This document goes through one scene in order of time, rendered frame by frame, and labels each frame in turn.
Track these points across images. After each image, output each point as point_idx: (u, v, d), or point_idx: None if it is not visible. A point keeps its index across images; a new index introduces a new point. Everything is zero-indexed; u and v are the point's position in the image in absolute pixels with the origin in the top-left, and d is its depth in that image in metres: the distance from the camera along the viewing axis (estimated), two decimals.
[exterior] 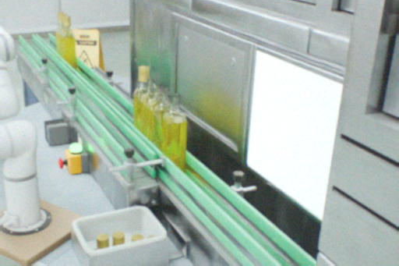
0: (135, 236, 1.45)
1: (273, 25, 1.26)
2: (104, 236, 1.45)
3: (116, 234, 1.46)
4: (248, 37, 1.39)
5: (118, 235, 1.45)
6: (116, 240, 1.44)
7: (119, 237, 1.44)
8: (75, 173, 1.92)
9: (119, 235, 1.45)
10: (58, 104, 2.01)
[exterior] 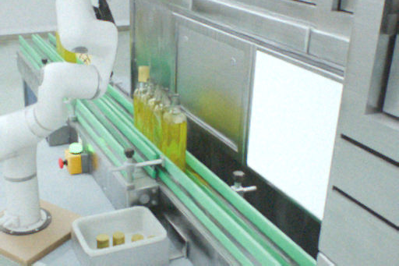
0: (135, 236, 1.45)
1: (273, 25, 1.26)
2: (104, 236, 1.45)
3: (116, 234, 1.46)
4: (248, 37, 1.39)
5: (118, 235, 1.45)
6: (116, 240, 1.44)
7: (119, 237, 1.44)
8: (75, 173, 1.92)
9: (119, 235, 1.45)
10: None
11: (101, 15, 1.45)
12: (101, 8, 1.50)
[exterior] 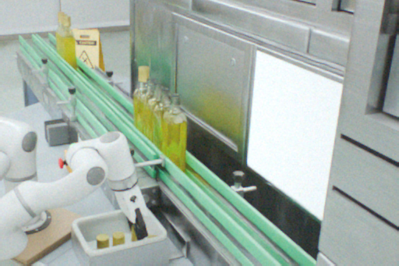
0: (135, 225, 1.43)
1: (273, 25, 1.26)
2: (104, 236, 1.45)
3: (116, 234, 1.46)
4: (248, 37, 1.39)
5: (118, 235, 1.45)
6: (116, 240, 1.44)
7: (119, 237, 1.44)
8: None
9: (119, 235, 1.45)
10: (58, 104, 2.01)
11: (135, 228, 1.40)
12: (135, 215, 1.44)
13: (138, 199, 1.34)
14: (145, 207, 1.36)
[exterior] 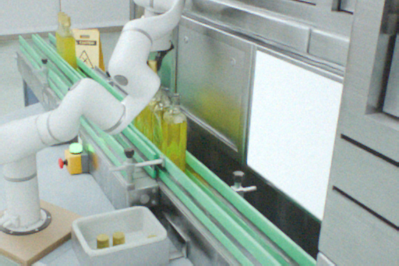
0: (150, 62, 1.65)
1: (273, 25, 1.26)
2: (104, 236, 1.45)
3: (116, 234, 1.46)
4: (248, 37, 1.39)
5: (118, 235, 1.45)
6: (116, 240, 1.44)
7: (119, 237, 1.44)
8: (75, 173, 1.92)
9: (119, 235, 1.45)
10: (58, 104, 2.01)
11: (160, 58, 1.64)
12: None
13: None
14: None
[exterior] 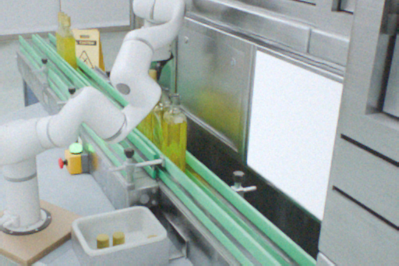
0: (150, 71, 1.66)
1: (273, 25, 1.26)
2: (104, 236, 1.45)
3: (116, 234, 1.46)
4: (248, 37, 1.39)
5: (118, 235, 1.45)
6: (116, 240, 1.44)
7: (119, 237, 1.44)
8: (75, 173, 1.92)
9: (119, 235, 1.45)
10: (58, 104, 2.01)
11: (160, 67, 1.65)
12: None
13: None
14: None
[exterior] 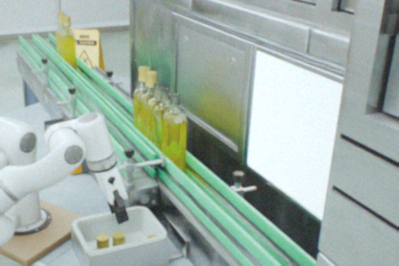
0: (150, 72, 1.66)
1: (273, 25, 1.26)
2: (104, 236, 1.45)
3: (116, 234, 1.46)
4: (248, 37, 1.39)
5: (118, 235, 1.45)
6: (116, 240, 1.44)
7: (119, 237, 1.44)
8: (75, 173, 1.92)
9: (119, 235, 1.45)
10: (58, 104, 2.01)
11: (114, 211, 1.39)
12: None
13: (116, 181, 1.33)
14: (123, 189, 1.35)
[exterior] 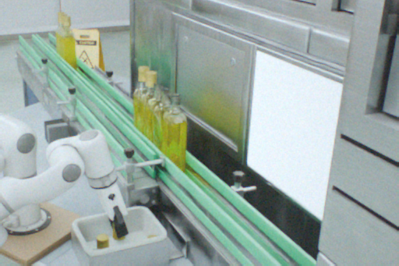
0: (150, 72, 1.66)
1: (273, 25, 1.26)
2: (104, 236, 1.45)
3: (116, 222, 1.44)
4: (248, 37, 1.39)
5: None
6: None
7: None
8: None
9: None
10: (58, 104, 2.01)
11: (114, 225, 1.41)
12: None
13: (117, 197, 1.35)
14: (123, 206, 1.37)
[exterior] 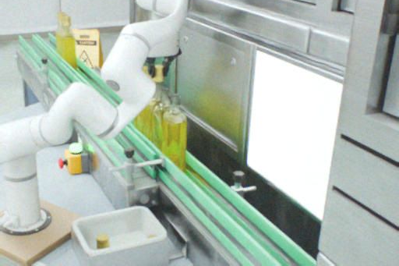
0: None
1: (273, 25, 1.26)
2: (104, 236, 1.45)
3: (157, 66, 1.59)
4: (248, 37, 1.39)
5: (160, 66, 1.60)
6: (164, 69, 1.60)
7: (162, 65, 1.60)
8: (75, 173, 1.92)
9: (159, 65, 1.60)
10: None
11: (167, 63, 1.59)
12: None
13: None
14: None
